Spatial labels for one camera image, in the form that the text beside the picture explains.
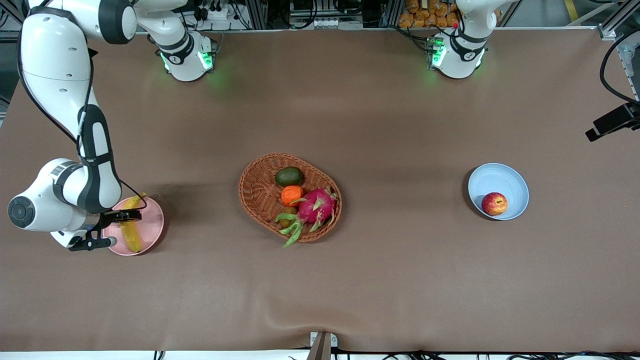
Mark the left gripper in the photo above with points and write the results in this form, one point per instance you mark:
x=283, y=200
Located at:
x=611, y=120

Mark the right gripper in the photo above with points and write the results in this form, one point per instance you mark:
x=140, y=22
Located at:
x=111, y=218

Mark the yellow banana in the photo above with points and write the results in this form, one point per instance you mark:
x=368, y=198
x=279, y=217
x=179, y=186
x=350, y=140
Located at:
x=132, y=235

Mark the red yellow apple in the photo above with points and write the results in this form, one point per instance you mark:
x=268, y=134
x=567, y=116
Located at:
x=494, y=204

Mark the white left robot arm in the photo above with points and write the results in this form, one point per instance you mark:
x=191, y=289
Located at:
x=460, y=62

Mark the pink plate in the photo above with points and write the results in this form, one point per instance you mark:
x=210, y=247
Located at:
x=152, y=225

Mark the light blue plate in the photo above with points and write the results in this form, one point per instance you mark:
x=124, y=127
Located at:
x=495, y=177

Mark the brown wicker basket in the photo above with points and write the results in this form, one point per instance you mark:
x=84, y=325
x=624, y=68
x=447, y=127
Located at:
x=255, y=190

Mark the brown kiwi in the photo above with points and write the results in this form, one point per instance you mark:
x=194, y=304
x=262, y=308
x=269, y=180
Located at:
x=290, y=210

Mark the orange tangerine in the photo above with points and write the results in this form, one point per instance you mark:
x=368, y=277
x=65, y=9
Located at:
x=291, y=195

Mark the green avocado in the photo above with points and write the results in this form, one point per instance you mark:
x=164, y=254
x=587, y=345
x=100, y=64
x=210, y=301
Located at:
x=289, y=176

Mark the pink dragon fruit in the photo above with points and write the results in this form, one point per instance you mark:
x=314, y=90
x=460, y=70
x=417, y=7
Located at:
x=317, y=205

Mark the bag of orange items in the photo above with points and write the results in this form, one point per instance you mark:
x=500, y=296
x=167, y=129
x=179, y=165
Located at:
x=425, y=15

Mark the white power strip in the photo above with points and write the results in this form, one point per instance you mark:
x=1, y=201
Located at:
x=215, y=12

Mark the table cover cloth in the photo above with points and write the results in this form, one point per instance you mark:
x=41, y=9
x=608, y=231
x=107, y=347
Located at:
x=400, y=275

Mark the black control box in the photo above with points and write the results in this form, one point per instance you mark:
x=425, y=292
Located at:
x=325, y=10

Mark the metal table clamp bracket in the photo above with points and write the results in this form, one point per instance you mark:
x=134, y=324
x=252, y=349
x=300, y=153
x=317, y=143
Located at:
x=322, y=347

